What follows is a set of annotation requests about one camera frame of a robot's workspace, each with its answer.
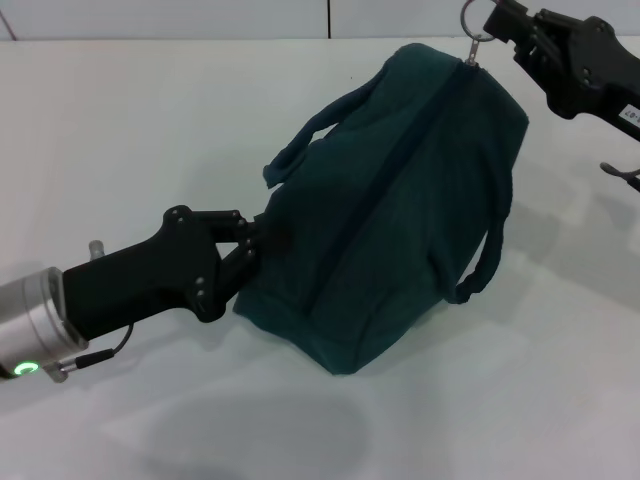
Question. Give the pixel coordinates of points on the dark teal insulated lunch bag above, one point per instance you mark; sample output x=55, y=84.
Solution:
x=400, y=225

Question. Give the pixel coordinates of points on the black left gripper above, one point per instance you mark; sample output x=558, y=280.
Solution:
x=150, y=275

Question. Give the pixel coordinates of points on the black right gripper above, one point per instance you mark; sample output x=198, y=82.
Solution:
x=595, y=65

